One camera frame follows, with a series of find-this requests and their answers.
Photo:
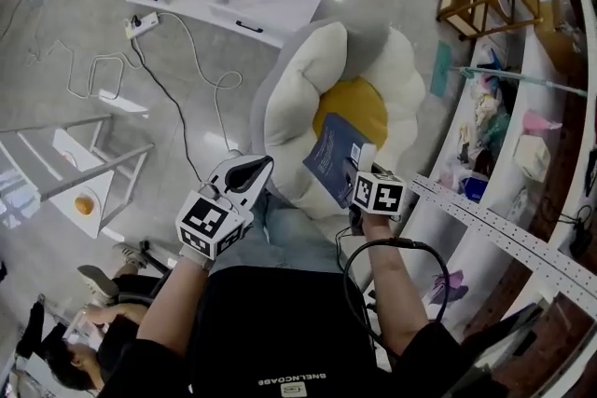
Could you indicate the purple paper figure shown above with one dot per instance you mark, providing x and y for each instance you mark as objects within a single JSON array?
[{"x": 448, "y": 286}]

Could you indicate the person's black apron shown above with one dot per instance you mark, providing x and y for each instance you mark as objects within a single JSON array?
[{"x": 280, "y": 331}]

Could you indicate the white paper box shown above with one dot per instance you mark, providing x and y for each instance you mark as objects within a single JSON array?
[{"x": 531, "y": 156}]

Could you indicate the white power strip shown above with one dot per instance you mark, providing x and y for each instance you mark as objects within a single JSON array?
[{"x": 142, "y": 24}]

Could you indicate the white ladder shelf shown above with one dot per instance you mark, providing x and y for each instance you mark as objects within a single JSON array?
[{"x": 60, "y": 168}]

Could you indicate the person's left forearm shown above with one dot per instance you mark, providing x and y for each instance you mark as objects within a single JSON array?
[{"x": 175, "y": 298}]

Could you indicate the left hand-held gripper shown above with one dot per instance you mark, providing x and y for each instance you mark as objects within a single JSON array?
[{"x": 212, "y": 219}]

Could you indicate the dark blue book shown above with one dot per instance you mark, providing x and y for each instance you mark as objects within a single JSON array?
[{"x": 331, "y": 154}]

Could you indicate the blue small box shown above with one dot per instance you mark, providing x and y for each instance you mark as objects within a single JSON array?
[{"x": 473, "y": 190}]

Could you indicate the white yellow flower cushion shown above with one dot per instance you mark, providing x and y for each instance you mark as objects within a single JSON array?
[{"x": 298, "y": 107}]

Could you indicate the black power adapter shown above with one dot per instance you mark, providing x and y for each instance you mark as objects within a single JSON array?
[{"x": 580, "y": 240}]

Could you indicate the white perforated rail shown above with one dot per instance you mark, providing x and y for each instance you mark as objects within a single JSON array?
[{"x": 485, "y": 219}]

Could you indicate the teal flat mop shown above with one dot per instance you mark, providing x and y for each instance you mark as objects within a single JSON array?
[{"x": 440, "y": 67}]

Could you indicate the person's right forearm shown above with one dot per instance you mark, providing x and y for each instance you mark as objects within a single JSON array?
[{"x": 396, "y": 284}]

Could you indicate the pink paper figure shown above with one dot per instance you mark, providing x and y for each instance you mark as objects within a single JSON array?
[{"x": 538, "y": 121}]

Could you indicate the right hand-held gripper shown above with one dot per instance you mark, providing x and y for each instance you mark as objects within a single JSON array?
[{"x": 378, "y": 196}]

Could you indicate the grey round chair seat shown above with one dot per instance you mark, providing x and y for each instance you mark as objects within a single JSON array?
[{"x": 273, "y": 74}]

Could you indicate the orange fruit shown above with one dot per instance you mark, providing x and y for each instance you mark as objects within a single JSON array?
[{"x": 83, "y": 205}]

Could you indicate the white curved shelf unit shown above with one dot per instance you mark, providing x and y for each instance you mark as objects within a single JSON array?
[{"x": 513, "y": 209}]

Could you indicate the person's blue jeans leg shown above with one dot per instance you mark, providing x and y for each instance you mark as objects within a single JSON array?
[{"x": 289, "y": 228}]

